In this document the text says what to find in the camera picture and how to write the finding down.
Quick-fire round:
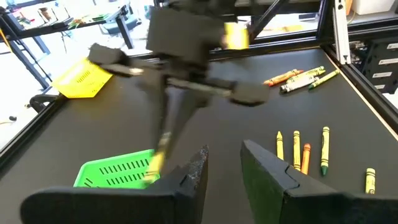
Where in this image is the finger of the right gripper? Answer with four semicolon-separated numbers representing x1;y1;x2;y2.
152;77;169;147
164;90;200;153

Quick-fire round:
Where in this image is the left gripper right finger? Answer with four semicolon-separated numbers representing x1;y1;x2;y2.
243;139;398;224

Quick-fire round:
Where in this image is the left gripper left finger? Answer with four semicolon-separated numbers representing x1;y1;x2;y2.
20;145;209;224

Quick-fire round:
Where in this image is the green plastic basket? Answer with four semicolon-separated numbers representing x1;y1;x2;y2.
73;149;161;190

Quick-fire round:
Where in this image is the red-orange crayon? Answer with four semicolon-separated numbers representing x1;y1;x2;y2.
267;69;305;87
263;68;299;85
300;142;312;175

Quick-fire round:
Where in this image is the yellow tape label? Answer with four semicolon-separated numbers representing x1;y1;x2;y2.
223;22;250;50

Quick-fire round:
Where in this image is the black desk with leg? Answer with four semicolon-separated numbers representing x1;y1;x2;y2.
0;0;137;91

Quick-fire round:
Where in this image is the yellow plastic basket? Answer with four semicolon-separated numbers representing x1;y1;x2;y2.
51;57;113;99

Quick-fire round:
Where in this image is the black support strut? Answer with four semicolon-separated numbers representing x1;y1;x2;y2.
248;0;290;41

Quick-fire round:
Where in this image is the black crayon white wrapper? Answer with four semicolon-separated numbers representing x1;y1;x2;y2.
281;79;320;94
279;76;318;91

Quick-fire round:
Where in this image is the silver aluminium extrusion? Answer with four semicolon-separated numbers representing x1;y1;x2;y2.
331;0;351;65

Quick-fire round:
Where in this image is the black drawer cabinet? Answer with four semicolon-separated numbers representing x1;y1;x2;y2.
351;39;398;94

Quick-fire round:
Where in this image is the white box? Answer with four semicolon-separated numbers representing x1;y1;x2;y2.
351;0;396;16

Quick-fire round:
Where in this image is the black table frame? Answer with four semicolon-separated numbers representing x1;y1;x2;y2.
0;30;398;169

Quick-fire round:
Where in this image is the black frame bracket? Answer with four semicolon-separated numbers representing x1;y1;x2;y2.
29;93;60;113

